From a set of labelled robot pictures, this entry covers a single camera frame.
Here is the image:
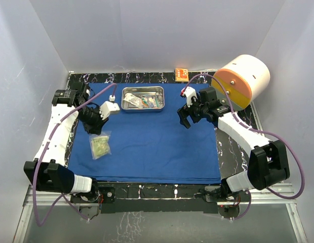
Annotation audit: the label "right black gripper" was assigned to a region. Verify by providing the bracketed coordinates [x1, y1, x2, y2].
[178, 93, 208, 128]

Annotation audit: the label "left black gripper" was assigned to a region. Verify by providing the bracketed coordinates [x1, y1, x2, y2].
[77, 106, 109, 136]

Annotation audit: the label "glove packet teal orange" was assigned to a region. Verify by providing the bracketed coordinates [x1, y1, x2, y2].
[141, 96, 160, 108]

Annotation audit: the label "green packaged surgical supplies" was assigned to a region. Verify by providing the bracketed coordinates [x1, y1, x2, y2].
[89, 131, 111, 160]

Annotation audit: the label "metal instrument tray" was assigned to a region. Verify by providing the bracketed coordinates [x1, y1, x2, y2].
[121, 86, 165, 112]

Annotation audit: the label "blue surgical drape cloth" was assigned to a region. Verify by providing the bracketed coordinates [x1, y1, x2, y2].
[68, 84, 221, 184]

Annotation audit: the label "white suture packet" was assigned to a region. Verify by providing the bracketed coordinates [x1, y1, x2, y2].
[124, 93, 144, 108]

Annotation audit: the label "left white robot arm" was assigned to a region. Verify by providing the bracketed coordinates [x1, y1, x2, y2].
[23, 83, 115, 202]

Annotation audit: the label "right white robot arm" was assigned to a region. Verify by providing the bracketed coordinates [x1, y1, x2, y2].
[177, 87, 290, 201]

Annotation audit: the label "small orange circuit board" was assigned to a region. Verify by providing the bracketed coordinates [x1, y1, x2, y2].
[175, 68, 189, 83]

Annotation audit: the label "white cylindrical drawer container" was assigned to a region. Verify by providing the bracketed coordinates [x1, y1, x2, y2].
[211, 54, 270, 111]

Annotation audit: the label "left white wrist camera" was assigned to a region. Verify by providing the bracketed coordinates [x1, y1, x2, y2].
[99, 95, 120, 120]

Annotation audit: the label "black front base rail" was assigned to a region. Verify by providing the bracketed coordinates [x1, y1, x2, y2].
[71, 181, 249, 214]

